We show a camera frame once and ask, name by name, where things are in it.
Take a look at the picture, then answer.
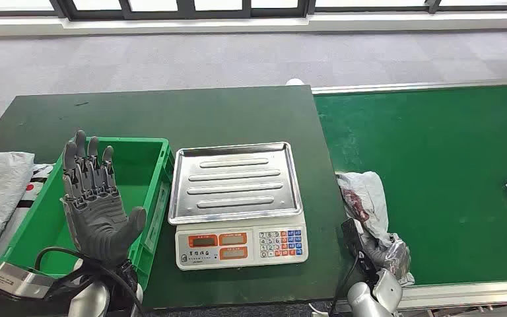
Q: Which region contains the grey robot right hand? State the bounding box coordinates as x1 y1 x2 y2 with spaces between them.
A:
358 234 412 285

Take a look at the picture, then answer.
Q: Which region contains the grey parcel dark-red print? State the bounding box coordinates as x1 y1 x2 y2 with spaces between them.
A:
335 170 415 287

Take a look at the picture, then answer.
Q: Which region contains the dark green table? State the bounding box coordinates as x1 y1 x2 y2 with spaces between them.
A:
0 85 364 317

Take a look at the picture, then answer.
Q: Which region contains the white electronic scale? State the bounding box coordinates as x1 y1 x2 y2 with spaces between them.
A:
168 141 309 271

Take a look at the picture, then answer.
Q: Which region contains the green plastic crate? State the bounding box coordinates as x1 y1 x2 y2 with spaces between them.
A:
0 136 176 292

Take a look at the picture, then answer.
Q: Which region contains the green conveyor belt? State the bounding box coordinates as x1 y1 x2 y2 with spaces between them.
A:
314 84 507 286

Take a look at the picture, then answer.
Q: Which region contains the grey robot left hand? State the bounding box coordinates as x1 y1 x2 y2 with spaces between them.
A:
61 129 148 267

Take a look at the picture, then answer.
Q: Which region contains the aluminium conveyor side rail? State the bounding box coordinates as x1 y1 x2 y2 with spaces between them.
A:
311 77 507 95
336 279 507 312

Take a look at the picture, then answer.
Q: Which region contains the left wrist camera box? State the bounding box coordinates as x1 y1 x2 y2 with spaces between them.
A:
0 262 55 300

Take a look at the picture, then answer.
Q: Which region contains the white bag black red print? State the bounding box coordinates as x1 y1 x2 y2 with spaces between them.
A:
0 162 55 281

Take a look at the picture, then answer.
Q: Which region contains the steel scale tray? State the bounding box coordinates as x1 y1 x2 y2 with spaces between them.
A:
168 141 304 226

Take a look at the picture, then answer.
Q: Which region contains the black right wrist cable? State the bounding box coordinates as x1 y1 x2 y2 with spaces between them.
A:
328 254 359 317

